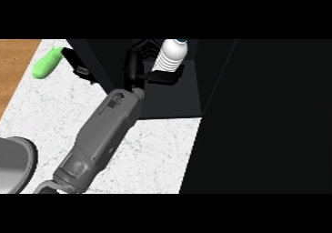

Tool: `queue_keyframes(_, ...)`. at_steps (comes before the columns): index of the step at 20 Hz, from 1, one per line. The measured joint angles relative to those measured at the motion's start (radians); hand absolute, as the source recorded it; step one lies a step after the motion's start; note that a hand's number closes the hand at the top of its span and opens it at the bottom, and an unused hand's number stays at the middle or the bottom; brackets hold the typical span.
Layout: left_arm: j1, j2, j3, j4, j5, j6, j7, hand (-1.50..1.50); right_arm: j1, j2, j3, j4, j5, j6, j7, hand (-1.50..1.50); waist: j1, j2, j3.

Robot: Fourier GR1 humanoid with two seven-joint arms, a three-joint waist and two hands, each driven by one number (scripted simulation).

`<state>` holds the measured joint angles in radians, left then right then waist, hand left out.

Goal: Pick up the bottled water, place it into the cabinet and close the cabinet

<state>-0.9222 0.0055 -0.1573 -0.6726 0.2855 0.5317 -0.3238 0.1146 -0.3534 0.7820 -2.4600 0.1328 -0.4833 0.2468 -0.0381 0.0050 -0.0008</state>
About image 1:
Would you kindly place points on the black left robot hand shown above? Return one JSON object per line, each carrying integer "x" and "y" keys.
{"x": 131, "y": 68}

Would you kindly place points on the white bottled water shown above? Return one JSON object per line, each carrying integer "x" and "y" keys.
{"x": 173, "y": 54}

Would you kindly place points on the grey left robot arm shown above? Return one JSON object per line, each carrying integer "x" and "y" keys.
{"x": 105, "y": 127}

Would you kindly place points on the dark grey cabinet door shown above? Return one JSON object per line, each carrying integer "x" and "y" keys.
{"x": 270, "y": 121}

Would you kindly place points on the green vegetable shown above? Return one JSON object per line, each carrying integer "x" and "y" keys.
{"x": 46, "y": 63}

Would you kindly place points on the grey round pot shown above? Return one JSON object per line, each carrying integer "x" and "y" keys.
{"x": 10, "y": 164}

